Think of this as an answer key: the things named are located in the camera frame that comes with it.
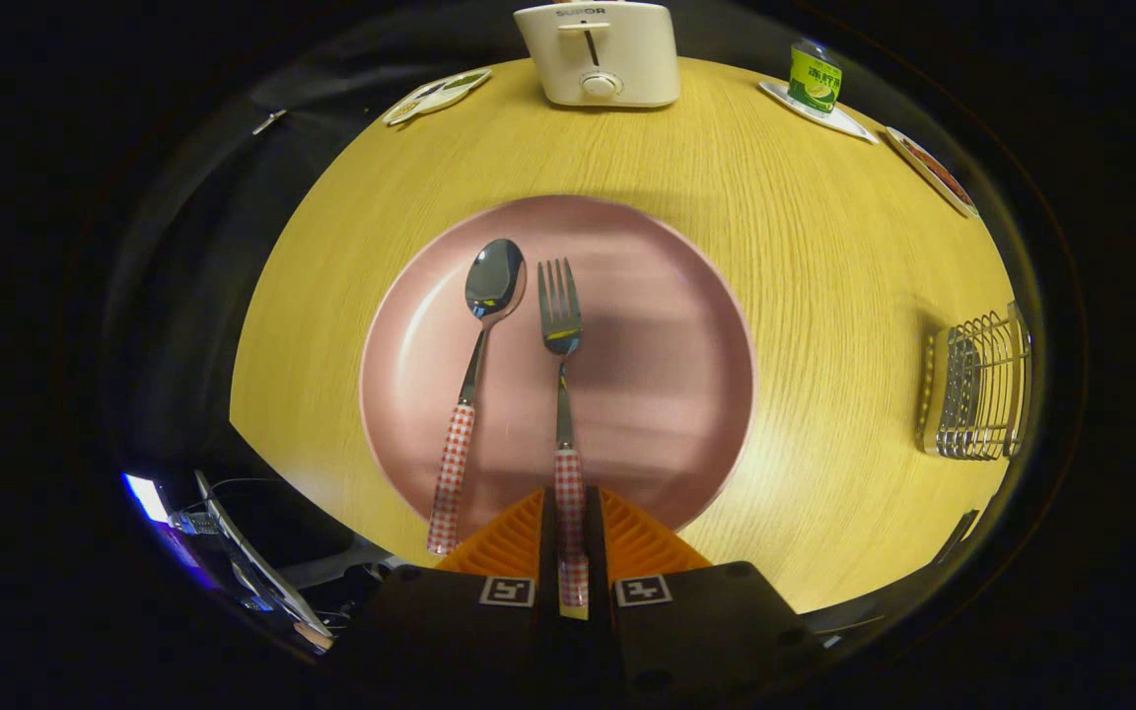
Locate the white plate of food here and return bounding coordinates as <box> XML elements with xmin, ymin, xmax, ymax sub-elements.
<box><xmin>886</xmin><ymin>126</ymin><xmax>980</xmax><ymax>219</ymax></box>

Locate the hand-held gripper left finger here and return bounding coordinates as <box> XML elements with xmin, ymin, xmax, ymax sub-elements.
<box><xmin>346</xmin><ymin>486</ymin><xmax>569</xmax><ymax>696</ymax></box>

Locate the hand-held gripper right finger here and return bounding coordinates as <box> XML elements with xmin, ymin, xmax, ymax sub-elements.
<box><xmin>583</xmin><ymin>486</ymin><xmax>820</xmax><ymax>699</ymax></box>

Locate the green label drink bottle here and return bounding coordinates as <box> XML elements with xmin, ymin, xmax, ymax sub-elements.
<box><xmin>788</xmin><ymin>39</ymin><xmax>843</xmax><ymax>115</ymax></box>

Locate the pink plate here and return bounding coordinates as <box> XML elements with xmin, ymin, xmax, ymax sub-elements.
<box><xmin>359</xmin><ymin>194</ymin><xmax>756</xmax><ymax>541</ymax></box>

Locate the metal wire cutlery basket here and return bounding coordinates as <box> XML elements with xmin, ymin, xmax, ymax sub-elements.
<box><xmin>916</xmin><ymin>301</ymin><xmax>1034</xmax><ymax>462</ymax></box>

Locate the white divided condiment dish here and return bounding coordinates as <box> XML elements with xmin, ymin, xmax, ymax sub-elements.
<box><xmin>383</xmin><ymin>68</ymin><xmax>493</xmax><ymax>126</ymax></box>

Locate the white toaster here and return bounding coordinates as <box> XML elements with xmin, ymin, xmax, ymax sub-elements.
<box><xmin>513</xmin><ymin>0</ymin><xmax>681</xmax><ymax>108</ymax></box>

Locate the white coaster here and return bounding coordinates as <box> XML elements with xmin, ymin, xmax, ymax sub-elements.
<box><xmin>758</xmin><ymin>80</ymin><xmax>880</xmax><ymax>145</ymax></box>

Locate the open laptop with lit screen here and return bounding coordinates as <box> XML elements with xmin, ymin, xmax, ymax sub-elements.
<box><xmin>122</xmin><ymin>469</ymin><xmax>335</xmax><ymax>654</ymax></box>

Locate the fork with checkered handle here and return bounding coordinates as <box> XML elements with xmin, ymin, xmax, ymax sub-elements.
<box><xmin>537</xmin><ymin>257</ymin><xmax>591</xmax><ymax>607</ymax></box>

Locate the spoon with checkered handle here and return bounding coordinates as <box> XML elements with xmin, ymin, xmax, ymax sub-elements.
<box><xmin>426</xmin><ymin>238</ymin><xmax>528</xmax><ymax>556</ymax></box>

